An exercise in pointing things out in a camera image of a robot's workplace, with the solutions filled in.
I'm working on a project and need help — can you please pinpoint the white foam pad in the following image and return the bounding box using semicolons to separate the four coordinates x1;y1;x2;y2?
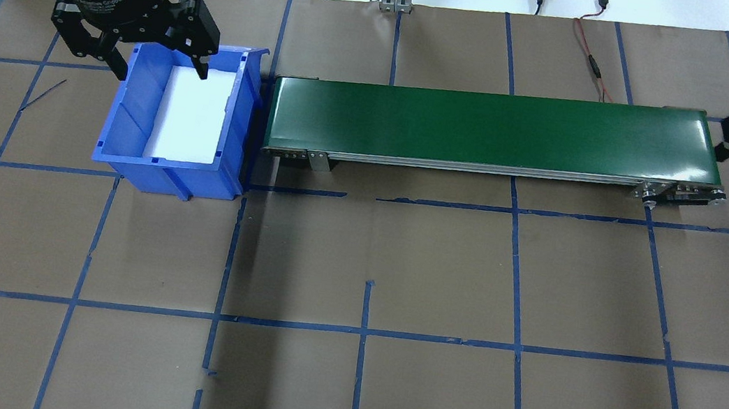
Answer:
140;62;240;168

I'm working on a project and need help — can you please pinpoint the blue plastic storage bin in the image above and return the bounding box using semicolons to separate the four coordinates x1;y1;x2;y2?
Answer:
87;27;272;210

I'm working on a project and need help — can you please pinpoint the green conveyor belt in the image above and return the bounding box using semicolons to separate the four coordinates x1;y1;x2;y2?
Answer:
259;53;729;225

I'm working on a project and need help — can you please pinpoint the thin red wire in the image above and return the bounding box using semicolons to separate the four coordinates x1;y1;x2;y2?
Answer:
564;13;622;104

